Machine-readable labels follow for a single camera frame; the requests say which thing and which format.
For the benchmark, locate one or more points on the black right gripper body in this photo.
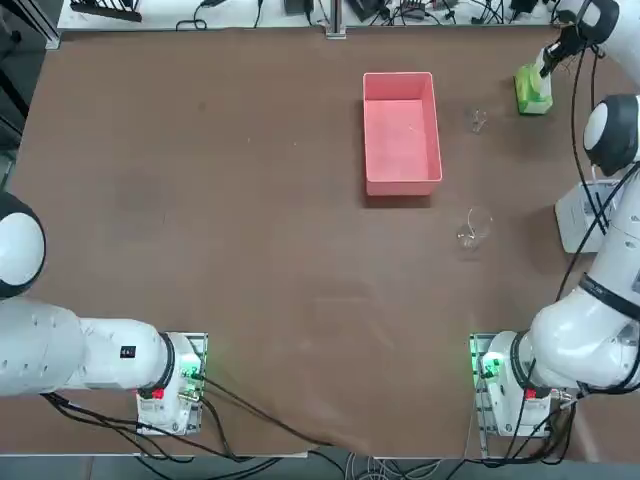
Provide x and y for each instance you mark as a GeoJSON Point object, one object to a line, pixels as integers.
{"type": "Point", "coordinates": [571, 41]}

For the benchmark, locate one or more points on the white tissue sheet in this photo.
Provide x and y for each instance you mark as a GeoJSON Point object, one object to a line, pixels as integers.
{"type": "Point", "coordinates": [538, 62]}

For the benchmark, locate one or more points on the small glass beaker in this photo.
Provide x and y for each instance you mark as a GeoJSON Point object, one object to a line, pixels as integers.
{"type": "Point", "coordinates": [479, 121]}

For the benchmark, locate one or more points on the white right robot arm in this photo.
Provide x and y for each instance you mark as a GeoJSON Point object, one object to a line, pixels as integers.
{"type": "Point", "coordinates": [575, 340]}

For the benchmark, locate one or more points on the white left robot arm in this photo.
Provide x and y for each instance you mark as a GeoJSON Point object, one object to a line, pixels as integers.
{"type": "Point", "coordinates": [50, 350]}

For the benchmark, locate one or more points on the green tissue pack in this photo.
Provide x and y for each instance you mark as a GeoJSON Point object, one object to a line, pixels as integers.
{"type": "Point", "coordinates": [530, 95]}

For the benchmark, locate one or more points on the pink plastic container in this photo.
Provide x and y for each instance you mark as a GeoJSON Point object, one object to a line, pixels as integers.
{"type": "Point", "coordinates": [400, 135]}

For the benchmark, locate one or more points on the large glass beaker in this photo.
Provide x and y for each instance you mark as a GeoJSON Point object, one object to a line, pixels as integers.
{"type": "Point", "coordinates": [472, 230]}

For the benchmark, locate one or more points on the black power adapter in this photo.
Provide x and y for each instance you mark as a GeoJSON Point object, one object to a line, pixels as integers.
{"type": "Point", "coordinates": [298, 6]}
{"type": "Point", "coordinates": [367, 9]}

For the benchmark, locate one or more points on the black rack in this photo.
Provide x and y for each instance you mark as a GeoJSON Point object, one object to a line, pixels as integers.
{"type": "Point", "coordinates": [105, 10]}

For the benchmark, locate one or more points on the aluminium frame post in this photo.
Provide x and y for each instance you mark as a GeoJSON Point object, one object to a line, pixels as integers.
{"type": "Point", "coordinates": [335, 20]}

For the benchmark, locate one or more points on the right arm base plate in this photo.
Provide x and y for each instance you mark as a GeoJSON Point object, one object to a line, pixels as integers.
{"type": "Point", "coordinates": [476, 380]}

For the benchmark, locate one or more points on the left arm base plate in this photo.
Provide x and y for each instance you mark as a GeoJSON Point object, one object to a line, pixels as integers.
{"type": "Point", "coordinates": [200, 350]}

